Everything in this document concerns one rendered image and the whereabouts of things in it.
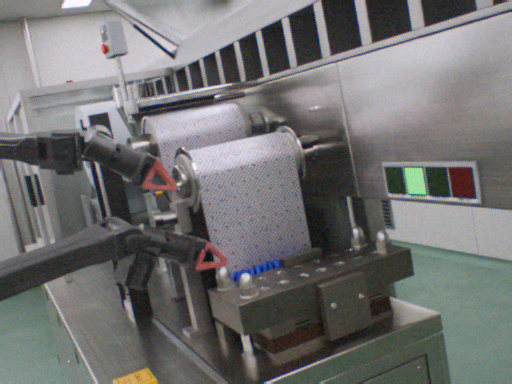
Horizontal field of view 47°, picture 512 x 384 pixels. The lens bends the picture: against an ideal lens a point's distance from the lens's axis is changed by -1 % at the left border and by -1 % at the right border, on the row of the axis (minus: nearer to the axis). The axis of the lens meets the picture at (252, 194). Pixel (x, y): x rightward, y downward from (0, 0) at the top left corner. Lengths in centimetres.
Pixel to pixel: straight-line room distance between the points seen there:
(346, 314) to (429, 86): 46
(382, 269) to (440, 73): 42
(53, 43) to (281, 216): 575
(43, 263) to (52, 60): 586
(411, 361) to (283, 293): 30
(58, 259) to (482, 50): 78
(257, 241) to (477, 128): 54
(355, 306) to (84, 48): 600
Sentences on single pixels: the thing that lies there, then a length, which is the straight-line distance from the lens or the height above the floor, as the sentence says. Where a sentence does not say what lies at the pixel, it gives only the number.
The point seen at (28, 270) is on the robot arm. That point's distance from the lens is 107.
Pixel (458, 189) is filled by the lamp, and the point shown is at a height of 117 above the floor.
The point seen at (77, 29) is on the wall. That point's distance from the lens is 698.
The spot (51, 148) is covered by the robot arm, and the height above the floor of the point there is 137.
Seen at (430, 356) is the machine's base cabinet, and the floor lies 82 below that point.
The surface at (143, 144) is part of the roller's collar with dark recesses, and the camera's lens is 151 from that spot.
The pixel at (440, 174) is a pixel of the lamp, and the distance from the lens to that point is 109.
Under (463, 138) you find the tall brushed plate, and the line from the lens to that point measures 105.
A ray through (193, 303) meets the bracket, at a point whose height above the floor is 97.
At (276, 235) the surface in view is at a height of 109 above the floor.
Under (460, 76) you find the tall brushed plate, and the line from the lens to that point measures 103.
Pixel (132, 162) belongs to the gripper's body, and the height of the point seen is 132.
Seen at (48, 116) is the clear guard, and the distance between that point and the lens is 223.
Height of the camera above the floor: 137
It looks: 8 degrees down
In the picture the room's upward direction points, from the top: 11 degrees counter-clockwise
